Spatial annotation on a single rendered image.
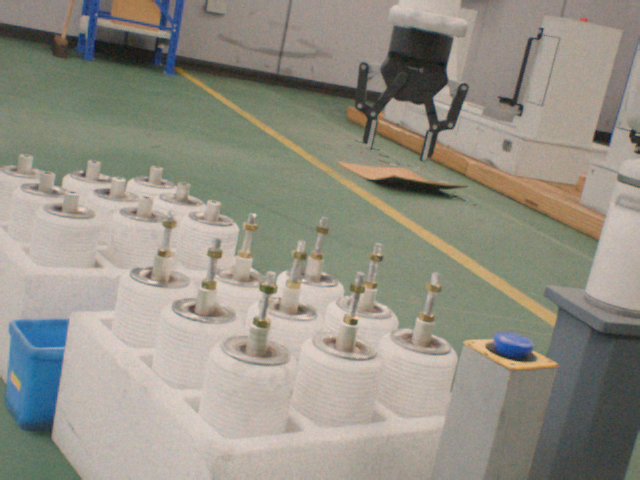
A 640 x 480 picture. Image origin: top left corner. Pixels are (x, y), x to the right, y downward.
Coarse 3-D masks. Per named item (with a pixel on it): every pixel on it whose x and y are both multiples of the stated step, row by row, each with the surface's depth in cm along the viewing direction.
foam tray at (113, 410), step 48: (96, 336) 116; (96, 384) 115; (144, 384) 105; (96, 432) 114; (144, 432) 104; (192, 432) 96; (288, 432) 104; (336, 432) 102; (384, 432) 105; (432, 432) 109
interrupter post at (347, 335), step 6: (342, 324) 107; (342, 330) 107; (348, 330) 106; (354, 330) 106; (342, 336) 107; (348, 336) 106; (354, 336) 107; (336, 342) 107; (342, 342) 107; (348, 342) 107; (354, 342) 107; (342, 348) 107; (348, 348) 107; (354, 348) 108
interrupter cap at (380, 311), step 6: (336, 300) 124; (342, 300) 125; (348, 300) 125; (342, 306) 122; (348, 306) 123; (378, 306) 125; (384, 306) 126; (360, 312) 121; (366, 312) 122; (372, 312) 123; (378, 312) 123; (384, 312) 123; (390, 312) 123; (372, 318) 120; (378, 318) 121; (384, 318) 121
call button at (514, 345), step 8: (496, 336) 97; (504, 336) 97; (512, 336) 98; (520, 336) 98; (496, 344) 97; (504, 344) 96; (512, 344) 95; (520, 344) 96; (528, 344) 96; (504, 352) 96; (512, 352) 96; (520, 352) 96; (528, 352) 96
